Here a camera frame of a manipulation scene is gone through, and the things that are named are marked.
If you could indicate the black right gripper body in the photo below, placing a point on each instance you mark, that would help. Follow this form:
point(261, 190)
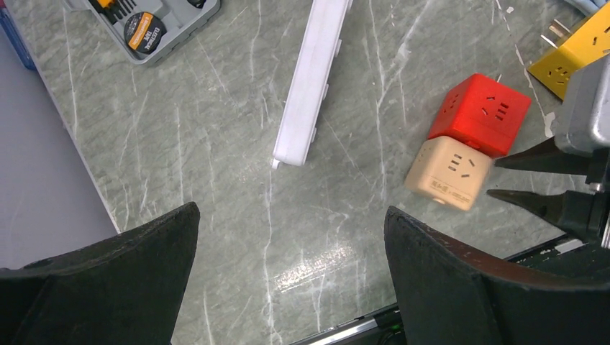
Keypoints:
point(597, 179)

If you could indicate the black electrical tape roll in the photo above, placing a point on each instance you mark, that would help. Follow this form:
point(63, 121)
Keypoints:
point(143, 32)

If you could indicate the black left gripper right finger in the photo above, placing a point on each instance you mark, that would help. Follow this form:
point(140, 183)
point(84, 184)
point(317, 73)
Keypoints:
point(449, 292)

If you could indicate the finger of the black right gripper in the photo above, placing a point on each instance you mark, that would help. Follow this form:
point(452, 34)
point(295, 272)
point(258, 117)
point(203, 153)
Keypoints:
point(575, 213)
point(546, 157)

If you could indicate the grey tool tray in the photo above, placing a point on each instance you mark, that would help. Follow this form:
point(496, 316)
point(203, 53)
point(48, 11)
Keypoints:
point(181, 19)

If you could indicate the white power strip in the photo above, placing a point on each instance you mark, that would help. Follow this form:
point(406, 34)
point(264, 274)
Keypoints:
point(320, 46)

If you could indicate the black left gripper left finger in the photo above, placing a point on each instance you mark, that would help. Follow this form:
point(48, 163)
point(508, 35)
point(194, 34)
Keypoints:
point(126, 289)

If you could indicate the yellow cube socket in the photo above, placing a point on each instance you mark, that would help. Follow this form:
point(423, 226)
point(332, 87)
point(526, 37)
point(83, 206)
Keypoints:
point(573, 48)

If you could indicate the red cube socket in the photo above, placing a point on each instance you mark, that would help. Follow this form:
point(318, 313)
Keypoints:
point(483, 114)

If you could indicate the beige cube socket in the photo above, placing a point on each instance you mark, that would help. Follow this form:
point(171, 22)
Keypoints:
point(448, 172)

